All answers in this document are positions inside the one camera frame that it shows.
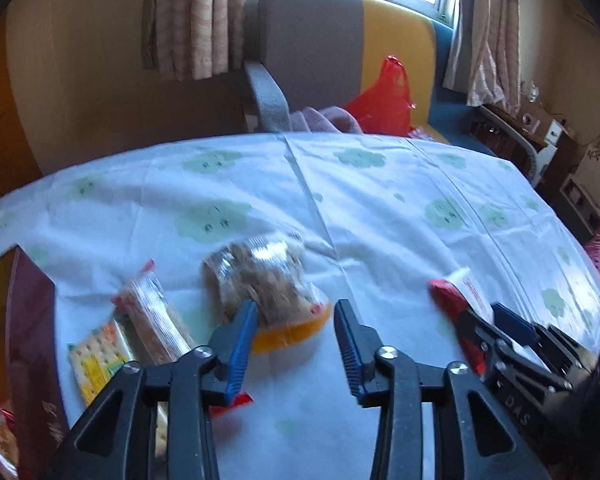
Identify cake bread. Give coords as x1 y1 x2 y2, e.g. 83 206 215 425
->
0 401 19 480

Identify white tablecloth green clouds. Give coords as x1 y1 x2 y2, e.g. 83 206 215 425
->
0 134 600 420

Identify dark wooden side cabinet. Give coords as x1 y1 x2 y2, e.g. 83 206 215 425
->
486 101 600 244

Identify white chair armrest frame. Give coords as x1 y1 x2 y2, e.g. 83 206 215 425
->
472 106 539 186

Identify right pink curtain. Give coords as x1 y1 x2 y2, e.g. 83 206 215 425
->
443 0 521 115

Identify white red wafer packet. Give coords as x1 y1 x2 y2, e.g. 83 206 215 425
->
428 268 494 376

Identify pink curtain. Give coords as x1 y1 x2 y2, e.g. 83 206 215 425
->
142 0 246 81
443 0 521 115

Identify gold tin box maroon sides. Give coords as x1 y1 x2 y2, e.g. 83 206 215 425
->
0 245 69 479

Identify left pink curtain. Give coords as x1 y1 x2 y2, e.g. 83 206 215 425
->
142 0 246 81

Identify red plastic bag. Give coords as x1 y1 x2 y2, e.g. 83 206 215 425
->
344 55 415 138

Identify grey yellow blue sofa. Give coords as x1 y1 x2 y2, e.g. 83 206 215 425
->
247 0 489 153

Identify orange cracker stick packet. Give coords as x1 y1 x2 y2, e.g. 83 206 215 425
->
112 259 196 365

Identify clear bag orange bottom snack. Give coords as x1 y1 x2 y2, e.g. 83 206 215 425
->
204 232 332 354

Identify pink cloth on sofa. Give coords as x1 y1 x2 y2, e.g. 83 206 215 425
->
290 106 363 134

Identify green yellow cracker packet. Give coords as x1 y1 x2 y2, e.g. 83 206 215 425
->
66 318 169 456

